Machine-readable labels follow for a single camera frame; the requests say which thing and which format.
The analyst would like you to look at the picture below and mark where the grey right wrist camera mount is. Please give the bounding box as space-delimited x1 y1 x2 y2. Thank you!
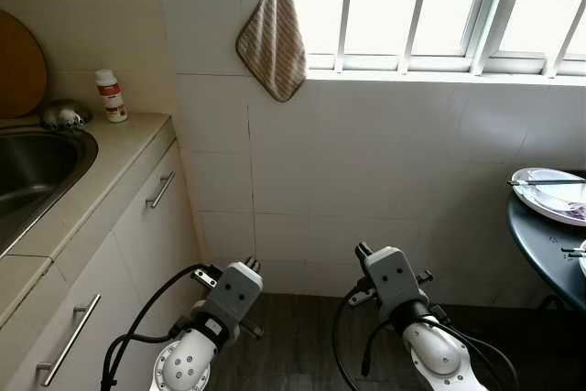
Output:
362 246 429 315

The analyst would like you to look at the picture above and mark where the short metal drawer handle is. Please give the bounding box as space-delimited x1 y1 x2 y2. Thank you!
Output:
146 170 177 210

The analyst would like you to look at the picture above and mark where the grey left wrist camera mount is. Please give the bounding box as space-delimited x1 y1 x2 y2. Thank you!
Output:
195 261 265 348

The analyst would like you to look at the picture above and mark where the round wooden cutting board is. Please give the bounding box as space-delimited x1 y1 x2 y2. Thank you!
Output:
0 10 49 120

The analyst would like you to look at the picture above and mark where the beige kitchen counter cabinet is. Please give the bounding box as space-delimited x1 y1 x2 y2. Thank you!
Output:
0 112 204 391

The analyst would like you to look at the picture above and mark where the long metal cabinet handle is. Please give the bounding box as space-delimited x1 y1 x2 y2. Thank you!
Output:
36 294 103 388

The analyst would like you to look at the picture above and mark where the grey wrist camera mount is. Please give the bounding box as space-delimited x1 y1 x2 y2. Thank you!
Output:
362 246 429 315
195 261 265 348

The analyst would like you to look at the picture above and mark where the white bottle with red label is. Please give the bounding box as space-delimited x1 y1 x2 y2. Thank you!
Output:
95 69 129 124

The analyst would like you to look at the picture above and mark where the small floral white plate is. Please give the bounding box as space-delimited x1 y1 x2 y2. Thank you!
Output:
510 168 586 228

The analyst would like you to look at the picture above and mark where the round dark table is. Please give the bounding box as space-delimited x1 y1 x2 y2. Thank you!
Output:
507 171 586 312

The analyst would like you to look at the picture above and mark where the white window grille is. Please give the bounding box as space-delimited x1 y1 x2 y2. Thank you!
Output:
275 0 586 76

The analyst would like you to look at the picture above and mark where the stainless steel sink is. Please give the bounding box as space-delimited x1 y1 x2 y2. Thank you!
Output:
0 125 100 256

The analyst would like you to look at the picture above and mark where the white framed window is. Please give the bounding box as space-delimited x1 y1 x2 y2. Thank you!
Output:
259 0 586 79

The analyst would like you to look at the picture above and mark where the striped brown kitchen towel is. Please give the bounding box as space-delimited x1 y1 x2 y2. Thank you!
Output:
235 0 309 103

